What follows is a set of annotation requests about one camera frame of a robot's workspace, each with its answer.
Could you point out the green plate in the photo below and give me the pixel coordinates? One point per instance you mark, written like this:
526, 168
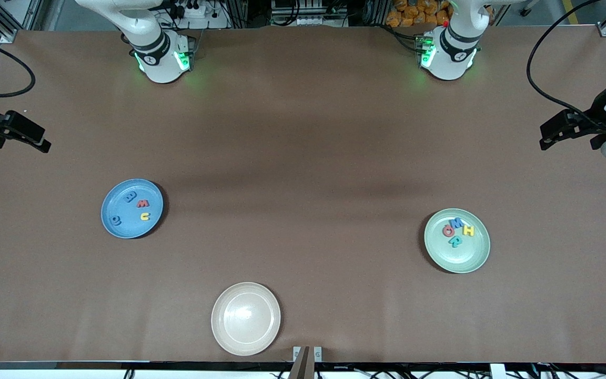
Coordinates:
466, 258

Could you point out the yellow capital letter H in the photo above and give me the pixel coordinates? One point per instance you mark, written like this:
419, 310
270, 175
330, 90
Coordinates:
468, 230

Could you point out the red capital letter Q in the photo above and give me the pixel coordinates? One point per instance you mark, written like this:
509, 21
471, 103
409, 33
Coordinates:
444, 231

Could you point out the metal mount bracket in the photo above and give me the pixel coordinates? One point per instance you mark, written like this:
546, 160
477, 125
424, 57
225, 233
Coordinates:
303, 368

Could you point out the blue small letter m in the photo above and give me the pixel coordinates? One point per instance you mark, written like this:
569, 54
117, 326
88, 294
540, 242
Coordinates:
130, 197

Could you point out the beige plate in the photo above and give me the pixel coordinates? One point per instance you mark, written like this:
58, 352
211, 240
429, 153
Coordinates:
246, 319

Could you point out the orange packets pile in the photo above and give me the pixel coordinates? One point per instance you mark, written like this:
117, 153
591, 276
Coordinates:
413, 13

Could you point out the teal capital letter R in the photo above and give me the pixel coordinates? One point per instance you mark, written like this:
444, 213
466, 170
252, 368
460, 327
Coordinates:
455, 242

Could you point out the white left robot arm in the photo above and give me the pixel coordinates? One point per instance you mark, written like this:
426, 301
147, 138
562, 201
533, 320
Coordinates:
458, 47

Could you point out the red small letter w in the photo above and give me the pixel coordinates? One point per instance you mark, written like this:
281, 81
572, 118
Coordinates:
142, 204

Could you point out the white power strip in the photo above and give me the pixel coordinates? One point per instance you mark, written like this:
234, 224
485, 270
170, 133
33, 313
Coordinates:
198, 22

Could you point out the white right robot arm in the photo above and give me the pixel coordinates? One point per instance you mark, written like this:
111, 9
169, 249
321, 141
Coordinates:
150, 47

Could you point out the blue plate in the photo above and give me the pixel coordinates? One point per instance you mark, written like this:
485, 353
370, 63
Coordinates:
132, 221

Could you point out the blue capital letter M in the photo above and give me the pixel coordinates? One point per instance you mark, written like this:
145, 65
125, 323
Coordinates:
457, 222

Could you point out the purple-blue small letter a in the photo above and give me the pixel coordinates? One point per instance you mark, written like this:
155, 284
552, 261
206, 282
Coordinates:
114, 221

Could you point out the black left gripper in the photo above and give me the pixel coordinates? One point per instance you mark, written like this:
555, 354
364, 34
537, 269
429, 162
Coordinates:
599, 112

